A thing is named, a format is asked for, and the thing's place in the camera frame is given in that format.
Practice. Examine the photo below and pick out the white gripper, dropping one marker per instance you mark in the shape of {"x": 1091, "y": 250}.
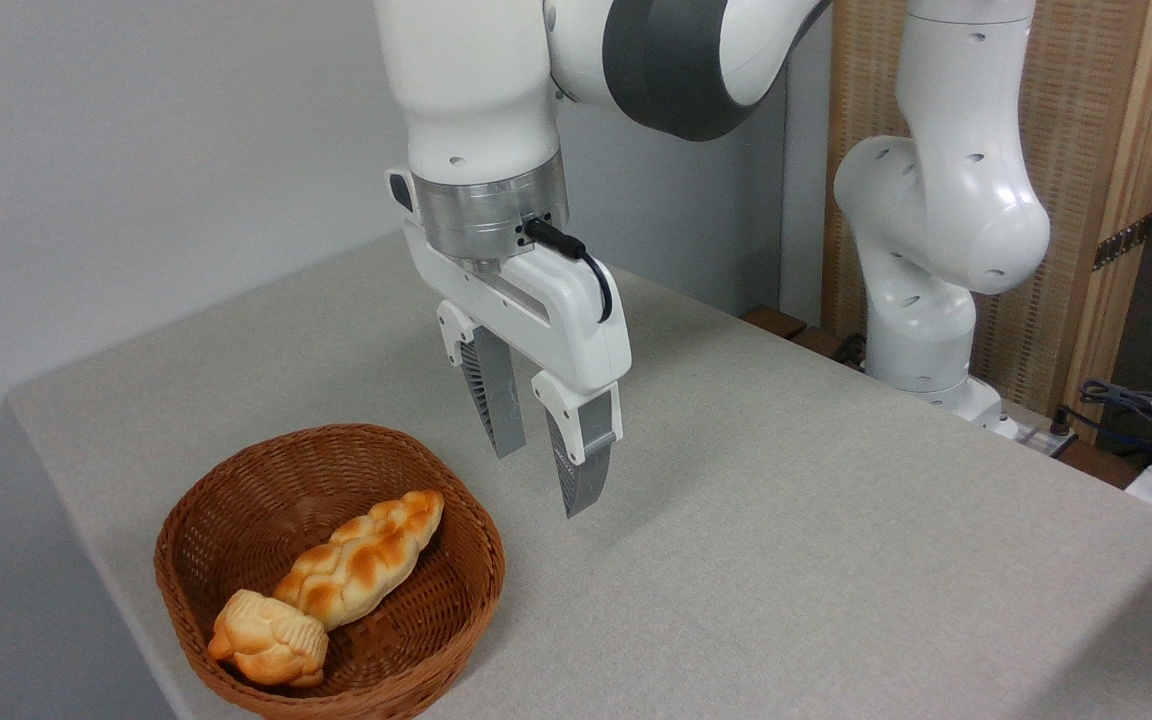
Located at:
{"x": 566, "y": 320}

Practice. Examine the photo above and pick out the small golden bread roll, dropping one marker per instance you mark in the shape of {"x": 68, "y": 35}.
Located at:
{"x": 266, "y": 640}

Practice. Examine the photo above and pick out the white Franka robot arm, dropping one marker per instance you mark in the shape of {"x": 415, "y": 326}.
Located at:
{"x": 476, "y": 80}

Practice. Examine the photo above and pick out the long braided bread loaf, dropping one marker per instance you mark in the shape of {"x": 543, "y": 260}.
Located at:
{"x": 366, "y": 560}

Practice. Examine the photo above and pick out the dark wooden block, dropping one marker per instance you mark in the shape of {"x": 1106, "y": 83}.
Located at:
{"x": 821, "y": 342}
{"x": 774, "y": 320}

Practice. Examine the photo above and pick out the brown wicker basket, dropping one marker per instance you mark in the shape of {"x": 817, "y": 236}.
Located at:
{"x": 236, "y": 510}

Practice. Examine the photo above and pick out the wooden woven screen panel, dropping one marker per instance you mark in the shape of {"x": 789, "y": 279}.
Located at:
{"x": 1086, "y": 150}

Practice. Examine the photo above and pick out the metal screen hinge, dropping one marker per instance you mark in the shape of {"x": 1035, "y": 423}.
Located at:
{"x": 1123, "y": 242}

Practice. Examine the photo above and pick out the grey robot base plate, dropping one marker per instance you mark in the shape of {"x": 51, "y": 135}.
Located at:
{"x": 1031, "y": 430}

